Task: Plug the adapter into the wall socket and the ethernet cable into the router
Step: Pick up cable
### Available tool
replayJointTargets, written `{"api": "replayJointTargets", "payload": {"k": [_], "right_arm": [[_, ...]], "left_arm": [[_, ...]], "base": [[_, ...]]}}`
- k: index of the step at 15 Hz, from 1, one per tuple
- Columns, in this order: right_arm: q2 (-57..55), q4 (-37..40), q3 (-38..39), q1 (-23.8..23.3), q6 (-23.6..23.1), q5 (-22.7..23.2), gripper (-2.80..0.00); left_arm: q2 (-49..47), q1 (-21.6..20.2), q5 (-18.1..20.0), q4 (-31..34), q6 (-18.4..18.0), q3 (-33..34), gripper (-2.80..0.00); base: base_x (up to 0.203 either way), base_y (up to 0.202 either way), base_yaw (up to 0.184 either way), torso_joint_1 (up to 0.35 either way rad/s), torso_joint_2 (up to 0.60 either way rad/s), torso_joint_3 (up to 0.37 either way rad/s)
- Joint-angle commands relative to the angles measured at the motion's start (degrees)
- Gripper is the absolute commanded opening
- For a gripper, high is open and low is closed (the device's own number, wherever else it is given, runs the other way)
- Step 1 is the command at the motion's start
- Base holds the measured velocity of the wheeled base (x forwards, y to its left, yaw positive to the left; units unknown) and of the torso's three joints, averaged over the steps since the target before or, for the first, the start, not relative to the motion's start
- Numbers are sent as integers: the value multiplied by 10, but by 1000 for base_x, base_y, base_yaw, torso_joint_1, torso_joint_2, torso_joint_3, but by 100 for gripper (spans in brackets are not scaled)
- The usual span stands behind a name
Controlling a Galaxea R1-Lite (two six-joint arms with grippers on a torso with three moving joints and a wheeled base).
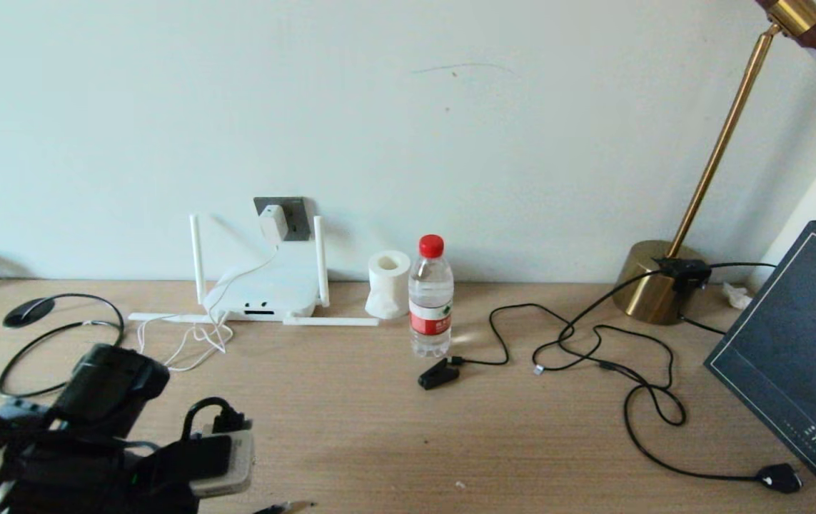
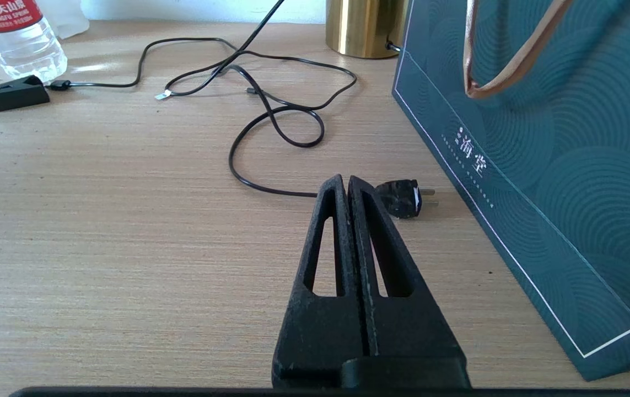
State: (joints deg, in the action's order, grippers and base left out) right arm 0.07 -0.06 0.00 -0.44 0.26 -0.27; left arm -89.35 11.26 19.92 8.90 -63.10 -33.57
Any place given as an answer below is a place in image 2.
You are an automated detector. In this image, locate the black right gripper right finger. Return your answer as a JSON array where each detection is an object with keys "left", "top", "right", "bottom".
[{"left": 348, "top": 175, "right": 471, "bottom": 389}]

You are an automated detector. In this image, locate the brass desk lamp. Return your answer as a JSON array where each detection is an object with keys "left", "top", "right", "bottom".
[{"left": 325, "top": 0, "right": 409, "bottom": 60}]

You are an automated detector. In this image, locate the black cable with clip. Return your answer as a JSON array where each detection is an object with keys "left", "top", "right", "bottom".
[{"left": 155, "top": 0, "right": 438, "bottom": 220}]

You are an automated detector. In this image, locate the small black charging dock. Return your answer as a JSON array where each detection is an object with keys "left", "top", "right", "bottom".
[{"left": 0, "top": 75, "right": 51, "bottom": 112}]

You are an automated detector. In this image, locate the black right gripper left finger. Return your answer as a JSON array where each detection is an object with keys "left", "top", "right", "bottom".
[{"left": 272, "top": 174, "right": 373, "bottom": 389}]

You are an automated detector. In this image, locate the thin black dock cable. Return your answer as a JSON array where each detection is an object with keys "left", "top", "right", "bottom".
[{"left": 47, "top": 37, "right": 358, "bottom": 111}]

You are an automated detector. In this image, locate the clear water bottle red cap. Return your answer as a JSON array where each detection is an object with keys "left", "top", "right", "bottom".
[{"left": 0, "top": 0, "right": 67, "bottom": 82}]

